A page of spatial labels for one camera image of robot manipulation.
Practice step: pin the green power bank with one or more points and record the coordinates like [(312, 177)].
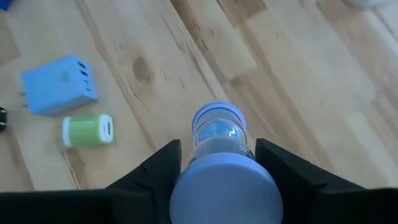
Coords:
[(84, 130)]

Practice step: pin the light blue multiport charger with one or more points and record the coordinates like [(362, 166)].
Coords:
[(59, 85)]

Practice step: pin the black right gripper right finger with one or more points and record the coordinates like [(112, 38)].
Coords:
[(335, 205)]

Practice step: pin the large lavender capped hourglass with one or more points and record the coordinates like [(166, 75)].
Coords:
[(225, 193)]

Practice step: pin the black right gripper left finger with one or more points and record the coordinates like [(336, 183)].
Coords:
[(93, 208)]

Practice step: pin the white USB wall charger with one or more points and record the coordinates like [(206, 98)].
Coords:
[(2, 119)]

